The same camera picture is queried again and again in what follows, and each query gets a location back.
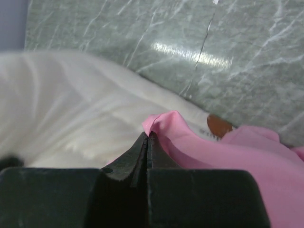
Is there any pink pillowcase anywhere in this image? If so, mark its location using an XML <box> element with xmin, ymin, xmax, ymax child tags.
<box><xmin>142</xmin><ymin>111</ymin><xmax>304</xmax><ymax>228</ymax></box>

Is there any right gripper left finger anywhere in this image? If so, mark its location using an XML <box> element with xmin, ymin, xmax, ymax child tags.
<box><xmin>0</xmin><ymin>133</ymin><xmax>148</xmax><ymax>228</ymax></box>

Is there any cream pillow with bear print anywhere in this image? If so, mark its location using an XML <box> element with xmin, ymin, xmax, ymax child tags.
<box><xmin>0</xmin><ymin>51</ymin><xmax>238</xmax><ymax>168</ymax></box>

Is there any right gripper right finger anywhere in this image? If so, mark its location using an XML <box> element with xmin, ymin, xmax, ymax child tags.
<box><xmin>147</xmin><ymin>133</ymin><xmax>271</xmax><ymax>228</ymax></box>

